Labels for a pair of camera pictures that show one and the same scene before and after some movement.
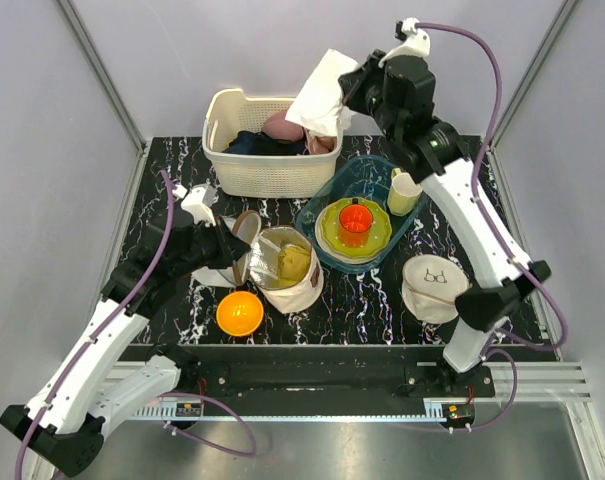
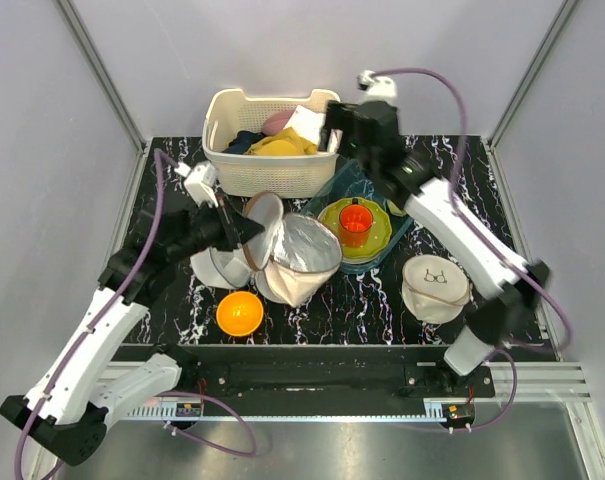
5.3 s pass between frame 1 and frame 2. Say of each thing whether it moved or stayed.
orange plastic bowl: stayed
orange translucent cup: stayed
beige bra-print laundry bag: stayed
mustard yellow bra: moved
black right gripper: moved
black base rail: stayed
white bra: moved
